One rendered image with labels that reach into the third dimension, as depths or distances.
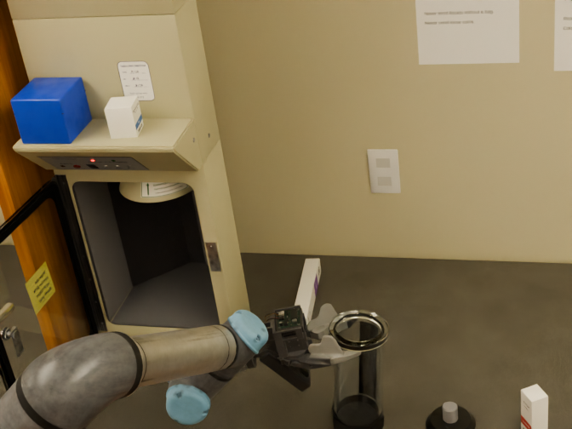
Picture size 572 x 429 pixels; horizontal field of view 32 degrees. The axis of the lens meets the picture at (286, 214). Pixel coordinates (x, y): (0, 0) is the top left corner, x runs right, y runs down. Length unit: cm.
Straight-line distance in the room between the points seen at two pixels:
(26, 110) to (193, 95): 30
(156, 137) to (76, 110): 16
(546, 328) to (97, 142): 100
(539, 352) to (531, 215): 37
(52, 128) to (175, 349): 54
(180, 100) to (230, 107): 49
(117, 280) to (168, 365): 76
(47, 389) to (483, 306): 114
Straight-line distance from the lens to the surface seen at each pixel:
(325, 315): 185
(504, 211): 234
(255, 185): 241
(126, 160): 186
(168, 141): 179
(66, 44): 190
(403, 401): 201
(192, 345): 156
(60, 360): 139
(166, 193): 200
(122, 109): 181
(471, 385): 204
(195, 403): 173
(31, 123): 187
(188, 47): 184
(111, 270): 221
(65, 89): 186
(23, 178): 205
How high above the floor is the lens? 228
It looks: 31 degrees down
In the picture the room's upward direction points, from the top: 8 degrees counter-clockwise
